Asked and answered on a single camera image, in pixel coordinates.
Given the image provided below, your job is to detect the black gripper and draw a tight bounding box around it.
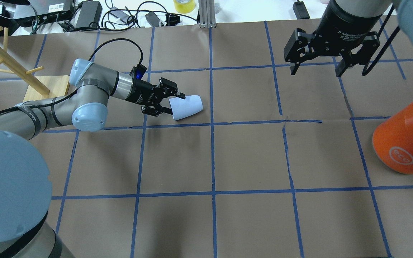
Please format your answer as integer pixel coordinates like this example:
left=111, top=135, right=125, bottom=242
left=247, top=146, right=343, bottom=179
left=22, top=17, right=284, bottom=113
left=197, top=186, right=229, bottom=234
left=284, top=28, right=380, bottom=78
left=125, top=78, right=186, bottom=116

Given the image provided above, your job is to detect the light blue cup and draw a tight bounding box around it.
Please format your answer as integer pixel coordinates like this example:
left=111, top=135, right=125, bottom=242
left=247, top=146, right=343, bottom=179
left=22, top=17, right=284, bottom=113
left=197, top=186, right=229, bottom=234
left=168, top=95, right=203, bottom=121

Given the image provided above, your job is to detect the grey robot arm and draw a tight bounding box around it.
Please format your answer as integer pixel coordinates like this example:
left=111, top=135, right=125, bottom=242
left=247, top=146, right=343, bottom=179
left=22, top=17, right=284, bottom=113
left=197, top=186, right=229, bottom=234
left=150, top=0, right=413, bottom=122
left=0, top=59, right=186, bottom=258

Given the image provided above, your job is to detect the orange eco cup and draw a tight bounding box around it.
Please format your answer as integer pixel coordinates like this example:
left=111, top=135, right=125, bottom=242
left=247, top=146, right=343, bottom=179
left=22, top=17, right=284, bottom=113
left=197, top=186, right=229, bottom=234
left=372, top=102, right=413, bottom=175

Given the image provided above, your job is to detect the yellow tape roll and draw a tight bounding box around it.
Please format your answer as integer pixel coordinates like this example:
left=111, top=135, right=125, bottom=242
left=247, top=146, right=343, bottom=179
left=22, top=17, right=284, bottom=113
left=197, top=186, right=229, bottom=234
left=173, top=0, right=195, bottom=14

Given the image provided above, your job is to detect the black power adapter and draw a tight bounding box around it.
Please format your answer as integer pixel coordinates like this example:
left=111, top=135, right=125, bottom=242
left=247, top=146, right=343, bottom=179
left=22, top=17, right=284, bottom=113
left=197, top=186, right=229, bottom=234
left=75, top=1, right=102, bottom=28

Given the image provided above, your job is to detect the wooden mug tree stand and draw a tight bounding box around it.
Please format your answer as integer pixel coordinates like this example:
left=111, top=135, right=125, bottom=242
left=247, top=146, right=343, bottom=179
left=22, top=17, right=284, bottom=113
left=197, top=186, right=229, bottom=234
left=0, top=26, right=70, bottom=101

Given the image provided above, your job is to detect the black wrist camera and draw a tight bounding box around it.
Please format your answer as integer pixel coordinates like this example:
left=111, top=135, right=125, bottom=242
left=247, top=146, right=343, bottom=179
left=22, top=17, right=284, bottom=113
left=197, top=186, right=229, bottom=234
left=129, top=64, right=147, bottom=83

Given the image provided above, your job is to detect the aluminium frame post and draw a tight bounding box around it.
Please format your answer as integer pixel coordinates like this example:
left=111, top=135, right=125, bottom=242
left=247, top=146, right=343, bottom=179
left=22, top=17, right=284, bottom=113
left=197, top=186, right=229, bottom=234
left=198, top=0, right=217, bottom=28

